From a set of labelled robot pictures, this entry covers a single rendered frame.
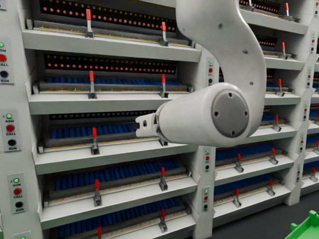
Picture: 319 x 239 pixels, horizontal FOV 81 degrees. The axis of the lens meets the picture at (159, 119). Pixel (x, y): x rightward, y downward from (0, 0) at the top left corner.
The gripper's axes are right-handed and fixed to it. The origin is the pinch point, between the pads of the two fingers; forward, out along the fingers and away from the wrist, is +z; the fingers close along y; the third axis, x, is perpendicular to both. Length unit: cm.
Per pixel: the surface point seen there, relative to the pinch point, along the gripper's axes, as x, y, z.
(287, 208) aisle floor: -56, 97, 28
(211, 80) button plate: 17.5, 35.5, 12.9
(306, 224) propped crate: -49, 74, 5
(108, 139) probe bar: -3.4, -6.8, 24.6
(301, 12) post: 57, 100, 10
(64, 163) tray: -9.8, -22.0, 19.9
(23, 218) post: -25.2, -34.3, 22.6
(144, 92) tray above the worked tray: 13.7, 7.0, 19.2
